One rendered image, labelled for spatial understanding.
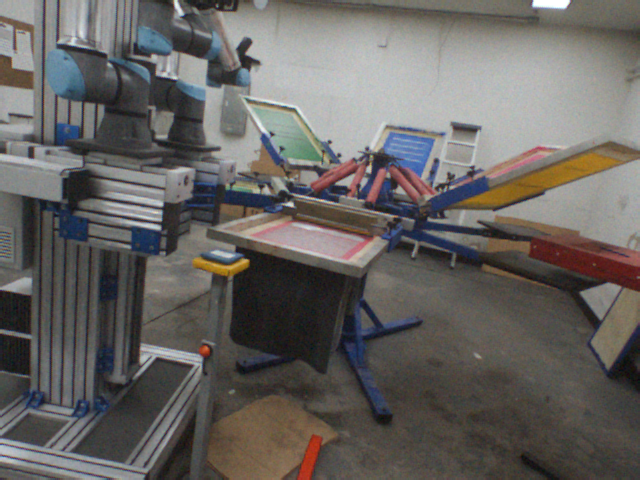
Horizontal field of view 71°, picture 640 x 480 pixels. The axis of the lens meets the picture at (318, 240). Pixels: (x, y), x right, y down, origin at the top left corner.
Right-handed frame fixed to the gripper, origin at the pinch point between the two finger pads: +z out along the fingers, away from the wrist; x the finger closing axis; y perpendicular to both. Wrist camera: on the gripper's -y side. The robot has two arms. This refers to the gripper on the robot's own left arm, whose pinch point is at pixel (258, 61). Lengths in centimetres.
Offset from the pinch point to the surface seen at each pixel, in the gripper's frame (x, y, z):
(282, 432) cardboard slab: 88, 155, -30
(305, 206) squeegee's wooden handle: 55, 57, -10
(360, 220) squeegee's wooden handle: 81, 54, -5
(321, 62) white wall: -187, -41, 368
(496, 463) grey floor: 177, 144, 23
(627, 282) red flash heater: 185, 38, 5
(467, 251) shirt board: 123, 59, 50
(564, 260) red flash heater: 164, 40, 13
